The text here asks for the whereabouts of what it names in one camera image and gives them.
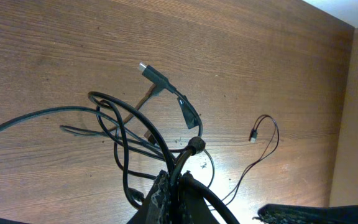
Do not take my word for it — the thin black usb cable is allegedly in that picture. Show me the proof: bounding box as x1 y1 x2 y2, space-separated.
208 114 280 211

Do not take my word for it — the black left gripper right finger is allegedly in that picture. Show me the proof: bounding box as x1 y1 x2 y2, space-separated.
178 185 219 224

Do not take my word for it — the black cable bundle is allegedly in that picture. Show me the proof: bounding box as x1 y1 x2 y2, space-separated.
0 62 241 224

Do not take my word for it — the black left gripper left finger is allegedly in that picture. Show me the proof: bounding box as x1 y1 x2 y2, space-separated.
127 170 170 224

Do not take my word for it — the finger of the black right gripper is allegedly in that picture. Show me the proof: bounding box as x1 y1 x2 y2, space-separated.
254 204 358 224

